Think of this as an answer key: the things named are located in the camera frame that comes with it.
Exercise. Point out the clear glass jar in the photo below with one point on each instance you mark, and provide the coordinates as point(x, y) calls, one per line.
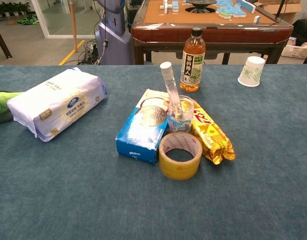
point(186, 117)

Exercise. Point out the white blue mahjong tile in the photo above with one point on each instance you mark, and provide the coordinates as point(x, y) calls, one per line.
point(257, 19)

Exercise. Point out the tea bottle black cap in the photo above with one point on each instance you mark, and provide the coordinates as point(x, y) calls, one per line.
point(192, 67)

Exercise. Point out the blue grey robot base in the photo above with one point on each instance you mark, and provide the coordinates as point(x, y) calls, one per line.
point(113, 37)

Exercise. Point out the white plastic basket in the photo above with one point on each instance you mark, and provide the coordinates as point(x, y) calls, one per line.
point(296, 51)

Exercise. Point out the cardboard box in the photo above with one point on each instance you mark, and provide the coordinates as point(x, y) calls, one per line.
point(293, 8)

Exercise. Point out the yellow snack packet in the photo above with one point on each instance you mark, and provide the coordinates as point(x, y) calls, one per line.
point(208, 132)

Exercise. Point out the brown mahjong table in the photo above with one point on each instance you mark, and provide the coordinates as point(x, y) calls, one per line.
point(168, 35)

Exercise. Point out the wooden pole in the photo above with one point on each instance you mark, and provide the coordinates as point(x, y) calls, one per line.
point(74, 25)

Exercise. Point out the black mahjong table centre dome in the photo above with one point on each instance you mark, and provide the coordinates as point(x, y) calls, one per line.
point(201, 5)

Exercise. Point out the blue felt table cover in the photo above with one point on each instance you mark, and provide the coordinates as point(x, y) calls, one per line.
point(68, 187)

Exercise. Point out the white tissue pack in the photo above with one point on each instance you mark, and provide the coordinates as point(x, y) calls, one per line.
point(58, 102)

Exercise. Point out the blue cookie box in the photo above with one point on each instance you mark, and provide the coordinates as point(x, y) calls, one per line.
point(141, 130)

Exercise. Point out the white paper cup green print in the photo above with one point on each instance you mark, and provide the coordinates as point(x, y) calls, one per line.
point(252, 72)

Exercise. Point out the green microfibre cloth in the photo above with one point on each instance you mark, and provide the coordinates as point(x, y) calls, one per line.
point(1, 102)

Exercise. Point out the clear tube white cap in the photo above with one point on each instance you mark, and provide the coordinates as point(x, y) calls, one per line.
point(168, 80)

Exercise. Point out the blue mahjong tile pile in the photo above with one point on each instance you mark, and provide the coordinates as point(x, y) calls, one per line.
point(231, 10)

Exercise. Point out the yellowish packing tape roll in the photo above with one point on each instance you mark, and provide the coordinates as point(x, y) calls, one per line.
point(179, 172)

